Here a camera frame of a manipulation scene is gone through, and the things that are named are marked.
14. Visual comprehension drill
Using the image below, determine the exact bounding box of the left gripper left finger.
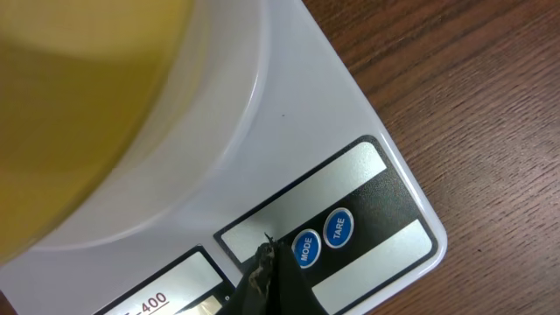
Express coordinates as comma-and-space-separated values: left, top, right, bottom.
218, 234, 278, 315

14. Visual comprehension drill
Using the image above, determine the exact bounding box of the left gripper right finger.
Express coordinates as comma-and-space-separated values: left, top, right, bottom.
265, 242, 327, 315

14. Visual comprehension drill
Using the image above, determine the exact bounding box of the white digital kitchen scale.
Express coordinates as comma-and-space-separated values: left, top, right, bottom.
1, 1, 447, 314

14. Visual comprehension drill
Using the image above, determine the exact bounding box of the pale yellow plastic bowl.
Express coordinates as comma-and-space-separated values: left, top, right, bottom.
1, 0, 193, 262

